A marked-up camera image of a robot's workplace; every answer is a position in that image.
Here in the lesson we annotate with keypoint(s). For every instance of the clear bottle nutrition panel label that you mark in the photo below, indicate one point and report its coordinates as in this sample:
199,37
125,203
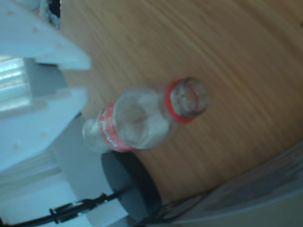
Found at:
142,118

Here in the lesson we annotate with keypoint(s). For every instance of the black round stand base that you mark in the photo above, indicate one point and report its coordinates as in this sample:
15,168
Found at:
132,184

